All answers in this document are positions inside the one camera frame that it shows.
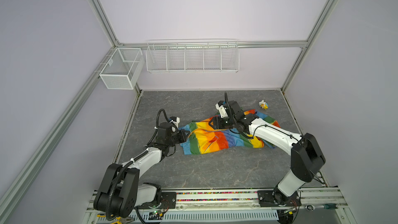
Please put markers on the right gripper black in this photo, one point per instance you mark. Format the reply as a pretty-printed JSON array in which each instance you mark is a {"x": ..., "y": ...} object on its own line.
[{"x": 217, "y": 120}]

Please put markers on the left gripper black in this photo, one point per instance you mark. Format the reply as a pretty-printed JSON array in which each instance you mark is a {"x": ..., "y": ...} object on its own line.
[{"x": 183, "y": 138}]

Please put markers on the rainbow striped jacket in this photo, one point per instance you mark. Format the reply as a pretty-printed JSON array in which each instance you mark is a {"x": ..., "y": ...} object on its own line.
[{"x": 204, "y": 139}]

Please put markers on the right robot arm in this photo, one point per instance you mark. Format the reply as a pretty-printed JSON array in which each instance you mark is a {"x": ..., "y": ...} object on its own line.
[{"x": 306, "y": 156}]

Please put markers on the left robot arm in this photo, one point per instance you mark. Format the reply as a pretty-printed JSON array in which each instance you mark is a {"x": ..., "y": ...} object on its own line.
[{"x": 120, "y": 192}]

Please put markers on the small yellow white toy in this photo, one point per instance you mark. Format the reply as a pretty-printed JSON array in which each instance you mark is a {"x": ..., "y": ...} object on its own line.
[{"x": 263, "y": 105}]

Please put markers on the white mesh box basket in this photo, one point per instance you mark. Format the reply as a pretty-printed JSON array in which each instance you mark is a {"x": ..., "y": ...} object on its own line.
[{"x": 123, "y": 68}]

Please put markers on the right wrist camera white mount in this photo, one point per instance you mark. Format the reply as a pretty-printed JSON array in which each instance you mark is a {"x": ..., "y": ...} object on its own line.
[{"x": 221, "y": 109}]

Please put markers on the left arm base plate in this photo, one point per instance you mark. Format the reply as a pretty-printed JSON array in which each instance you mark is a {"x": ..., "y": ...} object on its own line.
[{"x": 166, "y": 200}]

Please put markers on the white wire basket long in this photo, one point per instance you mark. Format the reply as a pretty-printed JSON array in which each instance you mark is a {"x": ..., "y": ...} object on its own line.
[{"x": 192, "y": 55}]

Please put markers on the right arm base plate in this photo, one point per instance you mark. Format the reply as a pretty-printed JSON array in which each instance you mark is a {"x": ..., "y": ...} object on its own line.
[{"x": 271, "y": 198}]

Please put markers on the yellow handled pliers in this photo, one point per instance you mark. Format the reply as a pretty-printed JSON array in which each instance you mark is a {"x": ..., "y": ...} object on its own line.
[{"x": 117, "y": 220}]

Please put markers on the white slotted cable duct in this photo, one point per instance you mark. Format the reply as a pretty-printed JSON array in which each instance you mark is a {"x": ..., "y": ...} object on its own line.
[{"x": 220, "y": 216}]

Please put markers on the green handled screwdriver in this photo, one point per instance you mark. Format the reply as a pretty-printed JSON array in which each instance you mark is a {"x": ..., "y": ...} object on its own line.
[{"x": 310, "y": 207}]

